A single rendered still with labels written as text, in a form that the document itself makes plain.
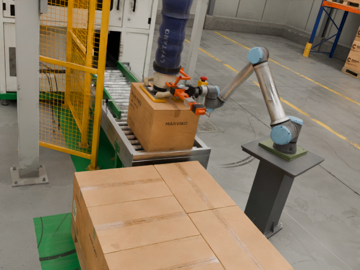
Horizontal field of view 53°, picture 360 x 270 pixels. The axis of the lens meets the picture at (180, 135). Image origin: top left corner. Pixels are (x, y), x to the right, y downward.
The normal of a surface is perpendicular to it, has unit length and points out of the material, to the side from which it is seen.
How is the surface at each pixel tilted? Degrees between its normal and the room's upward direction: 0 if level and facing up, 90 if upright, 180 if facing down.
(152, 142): 90
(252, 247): 0
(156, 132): 90
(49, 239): 0
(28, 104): 90
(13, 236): 0
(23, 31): 90
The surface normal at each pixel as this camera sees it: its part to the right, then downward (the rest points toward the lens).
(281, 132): -0.52, 0.30
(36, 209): 0.17, -0.88
